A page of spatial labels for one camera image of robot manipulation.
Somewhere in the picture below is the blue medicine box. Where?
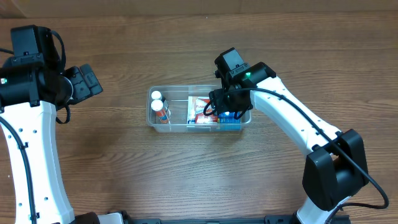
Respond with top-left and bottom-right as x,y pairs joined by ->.
218,112 -> 241,131

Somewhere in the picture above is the red medicine box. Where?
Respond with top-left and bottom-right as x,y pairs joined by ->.
195,97 -> 218,124

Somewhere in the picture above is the white plaster box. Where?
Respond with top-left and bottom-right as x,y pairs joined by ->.
187,96 -> 198,124

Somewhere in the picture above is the orange tube white cap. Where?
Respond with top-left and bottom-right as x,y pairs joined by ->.
150,100 -> 171,124

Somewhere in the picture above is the black bottle white cap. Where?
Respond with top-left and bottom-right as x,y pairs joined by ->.
150,91 -> 169,110

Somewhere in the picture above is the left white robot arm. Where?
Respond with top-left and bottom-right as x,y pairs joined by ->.
1,25 -> 124,224

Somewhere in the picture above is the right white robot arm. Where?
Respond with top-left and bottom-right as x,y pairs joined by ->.
209,48 -> 369,223

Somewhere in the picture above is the clear plastic container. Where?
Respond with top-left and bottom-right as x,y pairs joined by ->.
147,84 -> 252,133

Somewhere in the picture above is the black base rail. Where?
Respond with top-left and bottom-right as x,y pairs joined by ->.
130,213 -> 351,224

